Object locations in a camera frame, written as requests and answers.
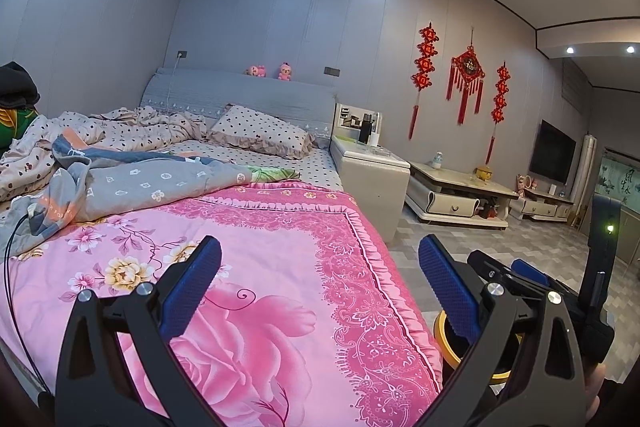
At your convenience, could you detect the green floral blanket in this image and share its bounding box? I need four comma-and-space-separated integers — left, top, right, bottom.
0, 107, 41, 152

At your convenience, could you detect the person's right hand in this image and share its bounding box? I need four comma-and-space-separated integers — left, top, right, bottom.
584, 361, 607, 427

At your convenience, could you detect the aquarium cabinet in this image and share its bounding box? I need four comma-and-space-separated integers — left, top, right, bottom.
597, 147, 640, 265

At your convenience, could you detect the white charging cable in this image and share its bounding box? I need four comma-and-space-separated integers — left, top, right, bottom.
167, 57, 182, 110

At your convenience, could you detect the white standing air conditioner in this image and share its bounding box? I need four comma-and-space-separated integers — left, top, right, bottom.
570, 134, 598, 228

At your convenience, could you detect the black television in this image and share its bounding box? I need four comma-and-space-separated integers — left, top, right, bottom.
528, 119, 577, 185

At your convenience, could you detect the black cloth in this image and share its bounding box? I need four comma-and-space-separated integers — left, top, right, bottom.
0, 61, 41, 110

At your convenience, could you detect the cream coffee table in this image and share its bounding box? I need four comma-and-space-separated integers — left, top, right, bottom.
404, 161, 521, 230

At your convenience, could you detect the black cable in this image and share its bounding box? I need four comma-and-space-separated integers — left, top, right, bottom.
0, 207, 51, 395

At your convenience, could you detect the black bin with yellow rim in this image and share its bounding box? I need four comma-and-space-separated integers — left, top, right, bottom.
432, 309, 526, 383

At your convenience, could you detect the cream bedside cabinet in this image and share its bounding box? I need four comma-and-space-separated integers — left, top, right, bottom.
330, 134, 412, 245

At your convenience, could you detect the grey bed headboard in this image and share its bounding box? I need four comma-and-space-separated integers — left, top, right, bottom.
141, 68, 337, 142

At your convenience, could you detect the long red knot ornament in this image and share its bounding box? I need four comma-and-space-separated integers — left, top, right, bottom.
411, 23, 440, 141
484, 62, 512, 165

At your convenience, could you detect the grey-blue patterned quilt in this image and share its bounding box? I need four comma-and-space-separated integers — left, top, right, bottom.
0, 134, 301, 258

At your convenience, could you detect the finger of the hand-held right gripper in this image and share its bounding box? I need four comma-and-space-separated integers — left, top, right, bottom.
466, 250, 551, 303
511, 258, 581, 308

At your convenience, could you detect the pink floral blanket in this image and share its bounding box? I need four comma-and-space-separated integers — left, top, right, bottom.
0, 182, 446, 427

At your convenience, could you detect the white picture frame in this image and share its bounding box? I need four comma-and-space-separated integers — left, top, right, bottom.
334, 103, 383, 146

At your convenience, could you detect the cream television cabinet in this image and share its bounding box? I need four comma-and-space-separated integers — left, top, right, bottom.
510, 188, 576, 223

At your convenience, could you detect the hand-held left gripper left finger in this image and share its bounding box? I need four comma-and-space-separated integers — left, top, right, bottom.
54, 235, 223, 427

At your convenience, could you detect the polka dot pillow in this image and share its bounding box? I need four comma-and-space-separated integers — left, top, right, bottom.
206, 104, 317, 160

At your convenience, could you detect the beige polka dot quilt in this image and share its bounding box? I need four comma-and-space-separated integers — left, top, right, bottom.
0, 106, 211, 202

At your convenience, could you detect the diamond red knot ornament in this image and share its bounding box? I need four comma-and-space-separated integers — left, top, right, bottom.
445, 29, 487, 126

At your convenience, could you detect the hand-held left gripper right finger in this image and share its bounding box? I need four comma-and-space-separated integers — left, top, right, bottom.
419, 235, 587, 427

